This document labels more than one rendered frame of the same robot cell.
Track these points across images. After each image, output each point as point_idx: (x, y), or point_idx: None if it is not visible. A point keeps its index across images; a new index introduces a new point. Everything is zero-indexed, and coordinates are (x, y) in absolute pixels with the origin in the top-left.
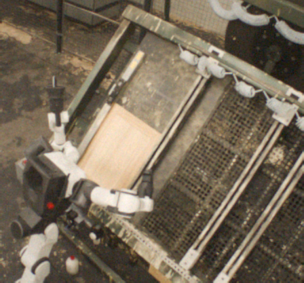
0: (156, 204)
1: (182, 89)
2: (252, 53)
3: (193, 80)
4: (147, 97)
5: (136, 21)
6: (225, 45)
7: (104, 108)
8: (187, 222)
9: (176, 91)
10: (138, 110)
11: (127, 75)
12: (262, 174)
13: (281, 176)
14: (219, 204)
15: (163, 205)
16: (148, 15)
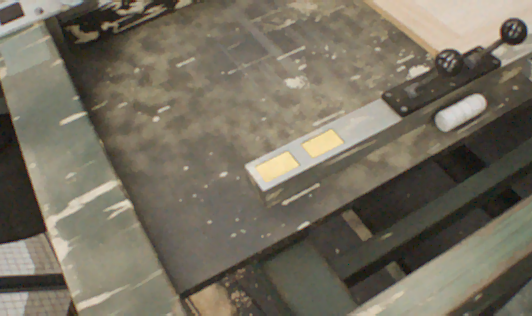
0: (489, 219)
1: (191, 30)
2: None
3: (142, 41)
4: (320, 49)
5: (173, 304)
6: (25, 231)
7: (511, 54)
8: (426, 172)
9: (213, 32)
10: (370, 29)
11: (370, 115)
12: (273, 310)
13: (245, 302)
14: (355, 209)
15: (474, 219)
16: (84, 293)
